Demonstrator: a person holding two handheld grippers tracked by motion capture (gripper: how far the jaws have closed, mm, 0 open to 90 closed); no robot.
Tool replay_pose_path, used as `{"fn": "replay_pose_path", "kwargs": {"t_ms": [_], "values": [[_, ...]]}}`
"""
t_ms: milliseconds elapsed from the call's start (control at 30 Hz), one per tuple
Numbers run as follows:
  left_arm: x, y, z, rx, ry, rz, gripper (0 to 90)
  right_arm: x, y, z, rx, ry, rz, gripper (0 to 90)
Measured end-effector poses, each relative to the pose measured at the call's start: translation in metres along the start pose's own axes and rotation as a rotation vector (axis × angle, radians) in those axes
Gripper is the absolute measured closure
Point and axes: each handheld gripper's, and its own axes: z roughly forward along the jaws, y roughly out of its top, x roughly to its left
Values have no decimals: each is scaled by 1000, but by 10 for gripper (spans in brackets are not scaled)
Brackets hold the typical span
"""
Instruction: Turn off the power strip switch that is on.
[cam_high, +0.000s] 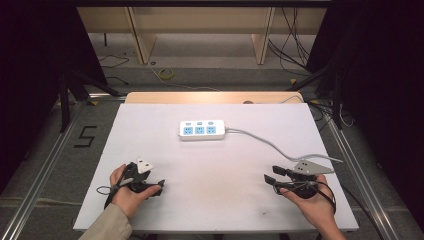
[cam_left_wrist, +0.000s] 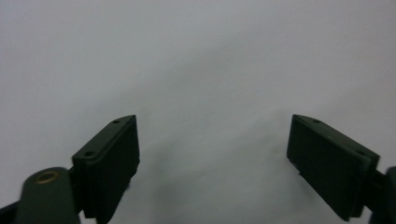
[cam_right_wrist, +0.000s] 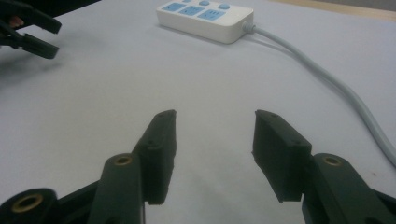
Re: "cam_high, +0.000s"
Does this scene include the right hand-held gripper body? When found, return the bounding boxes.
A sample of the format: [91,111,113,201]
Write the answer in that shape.
[274,159,335,200]

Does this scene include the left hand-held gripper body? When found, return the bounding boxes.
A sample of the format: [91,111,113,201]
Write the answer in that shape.
[117,157,158,194]

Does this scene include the white power strip blue sockets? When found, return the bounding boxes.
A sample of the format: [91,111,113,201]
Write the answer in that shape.
[179,119,227,142]

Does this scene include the person's left hand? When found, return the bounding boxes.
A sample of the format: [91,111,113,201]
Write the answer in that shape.
[109,163,162,220]

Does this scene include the person's right hand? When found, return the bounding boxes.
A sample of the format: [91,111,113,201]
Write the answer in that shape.
[279,174,338,232]

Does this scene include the black metal stand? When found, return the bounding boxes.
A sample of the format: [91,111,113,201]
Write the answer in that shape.
[285,65,345,130]
[57,68,122,134]

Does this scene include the wooden table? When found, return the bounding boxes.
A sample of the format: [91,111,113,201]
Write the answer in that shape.
[124,91,305,105]

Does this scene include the yellow tape roll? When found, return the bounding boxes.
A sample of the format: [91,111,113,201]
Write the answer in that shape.
[157,67,176,81]

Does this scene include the dark curtain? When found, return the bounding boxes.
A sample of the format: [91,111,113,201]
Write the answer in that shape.
[0,0,108,189]
[305,0,424,233]

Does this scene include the light wooden bench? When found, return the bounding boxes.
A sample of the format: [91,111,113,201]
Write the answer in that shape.
[76,6,328,66]

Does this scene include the grey power strip cable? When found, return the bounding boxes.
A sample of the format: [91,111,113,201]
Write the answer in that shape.
[225,127,344,164]

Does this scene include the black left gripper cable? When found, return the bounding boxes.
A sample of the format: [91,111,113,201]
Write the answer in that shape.
[96,179,122,210]

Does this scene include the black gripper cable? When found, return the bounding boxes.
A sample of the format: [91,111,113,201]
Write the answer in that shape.
[318,180,385,240]
[96,179,122,210]

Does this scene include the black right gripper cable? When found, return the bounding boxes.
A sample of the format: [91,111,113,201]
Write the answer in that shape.
[318,180,385,240]

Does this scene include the aluminium floor rail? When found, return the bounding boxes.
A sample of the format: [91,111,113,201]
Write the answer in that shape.
[323,114,402,240]
[0,93,128,240]

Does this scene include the tangle of floor cables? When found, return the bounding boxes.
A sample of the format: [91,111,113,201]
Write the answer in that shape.
[307,97,355,130]

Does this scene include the pale floor cable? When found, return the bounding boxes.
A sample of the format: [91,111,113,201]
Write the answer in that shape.
[147,61,222,92]

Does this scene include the thin black floor cable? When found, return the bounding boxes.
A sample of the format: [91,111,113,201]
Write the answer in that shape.
[97,54,131,86]

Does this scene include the bundle of black cables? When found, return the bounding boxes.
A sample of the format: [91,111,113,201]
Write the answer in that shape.
[267,7,312,72]

